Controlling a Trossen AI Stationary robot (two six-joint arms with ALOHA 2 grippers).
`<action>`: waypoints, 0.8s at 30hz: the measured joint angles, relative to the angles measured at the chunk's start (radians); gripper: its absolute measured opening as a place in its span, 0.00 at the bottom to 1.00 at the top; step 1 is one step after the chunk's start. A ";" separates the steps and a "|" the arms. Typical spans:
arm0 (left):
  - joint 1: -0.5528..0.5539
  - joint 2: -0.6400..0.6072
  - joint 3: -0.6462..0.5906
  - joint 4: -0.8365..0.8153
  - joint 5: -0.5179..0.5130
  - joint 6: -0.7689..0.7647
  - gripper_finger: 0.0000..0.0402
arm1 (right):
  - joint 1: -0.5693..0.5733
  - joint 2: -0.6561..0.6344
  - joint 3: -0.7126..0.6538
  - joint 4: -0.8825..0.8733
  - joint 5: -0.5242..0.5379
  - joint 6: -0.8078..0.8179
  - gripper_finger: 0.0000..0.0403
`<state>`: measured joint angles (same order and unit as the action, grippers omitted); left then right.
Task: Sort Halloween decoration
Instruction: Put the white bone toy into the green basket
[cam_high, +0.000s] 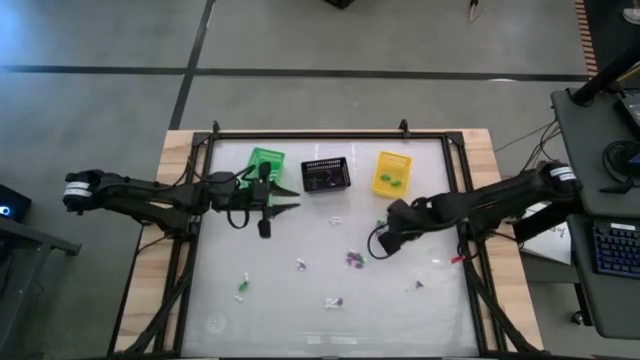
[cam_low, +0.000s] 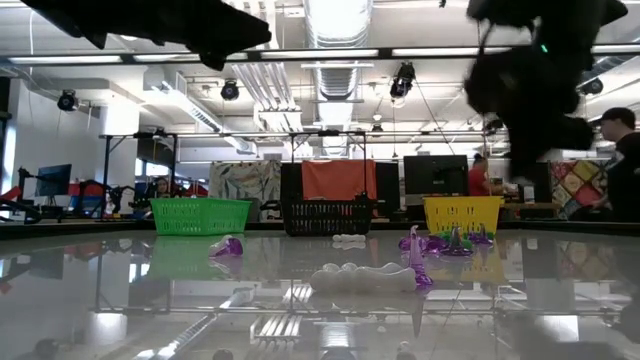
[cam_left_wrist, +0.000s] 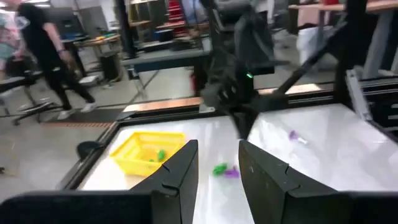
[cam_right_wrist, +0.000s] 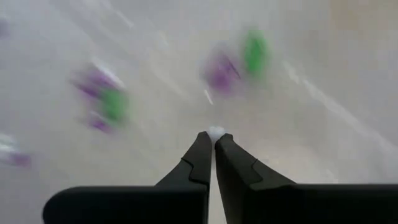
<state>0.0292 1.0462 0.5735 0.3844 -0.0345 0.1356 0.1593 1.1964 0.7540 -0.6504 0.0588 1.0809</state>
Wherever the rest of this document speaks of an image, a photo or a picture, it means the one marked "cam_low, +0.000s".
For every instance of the black plastic basket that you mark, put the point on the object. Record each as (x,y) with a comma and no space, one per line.
(325,217)

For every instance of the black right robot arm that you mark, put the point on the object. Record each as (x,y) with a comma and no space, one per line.
(565,20)

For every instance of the leaf print cloth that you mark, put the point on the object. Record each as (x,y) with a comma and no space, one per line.
(245,180)

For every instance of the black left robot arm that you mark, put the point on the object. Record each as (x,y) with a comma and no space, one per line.
(75,15)

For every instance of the white bottle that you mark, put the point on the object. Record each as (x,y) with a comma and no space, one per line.
(529,195)

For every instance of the black panel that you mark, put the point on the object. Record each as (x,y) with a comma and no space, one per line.
(389,182)
(291,180)

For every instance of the yellow plastic basket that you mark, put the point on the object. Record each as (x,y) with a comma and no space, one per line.
(460,215)

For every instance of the black monitor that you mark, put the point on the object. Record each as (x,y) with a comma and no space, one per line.
(54,180)
(436,175)

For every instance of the black background table frame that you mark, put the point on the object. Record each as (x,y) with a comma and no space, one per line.
(106,170)

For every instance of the colourful patchwork quilt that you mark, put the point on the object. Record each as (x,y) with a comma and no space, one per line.
(575,185)

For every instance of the person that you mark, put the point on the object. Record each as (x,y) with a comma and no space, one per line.
(625,175)
(162,187)
(479,180)

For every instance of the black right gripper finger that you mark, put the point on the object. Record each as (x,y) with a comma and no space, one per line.
(527,160)

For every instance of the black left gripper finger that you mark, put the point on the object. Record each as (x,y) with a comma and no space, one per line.
(247,32)
(216,59)

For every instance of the silver ribbed ceiling duct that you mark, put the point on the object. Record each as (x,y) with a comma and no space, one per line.
(337,85)

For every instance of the white ceiling pipes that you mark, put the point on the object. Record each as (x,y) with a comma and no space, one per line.
(270,95)

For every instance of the silver angled ceiling duct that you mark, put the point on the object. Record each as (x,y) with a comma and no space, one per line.
(620,65)

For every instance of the orange cloth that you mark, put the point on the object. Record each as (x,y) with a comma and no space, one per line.
(340,180)

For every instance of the green plastic basket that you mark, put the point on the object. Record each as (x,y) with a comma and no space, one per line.
(200,217)

